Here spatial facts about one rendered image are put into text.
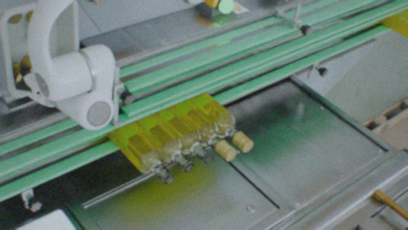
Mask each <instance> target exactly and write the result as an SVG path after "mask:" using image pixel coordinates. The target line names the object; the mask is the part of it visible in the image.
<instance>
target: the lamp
mask: <svg viewBox="0 0 408 230"><path fill-rule="evenodd" d="M233 7H234V2H233V0H219V3H218V5H217V8H218V10H219V11H221V12H223V13H224V14H226V13H229V12H231V11H232V9H233Z"/></svg>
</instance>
